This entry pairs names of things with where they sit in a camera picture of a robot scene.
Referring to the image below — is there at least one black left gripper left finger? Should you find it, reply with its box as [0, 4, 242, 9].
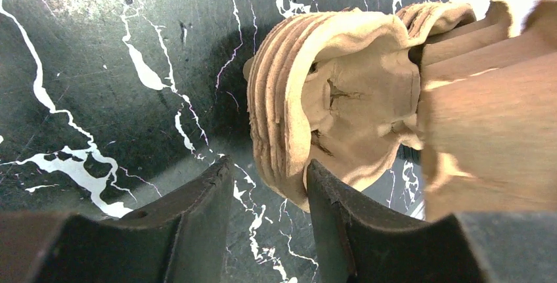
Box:
[1, 156, 234, 282]

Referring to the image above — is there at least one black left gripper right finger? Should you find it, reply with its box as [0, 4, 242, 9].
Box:
[307, 160, 492, 282]

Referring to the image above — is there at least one stack of pulp cup carriers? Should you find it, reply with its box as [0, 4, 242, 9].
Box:
[244, 2, 476, 211]

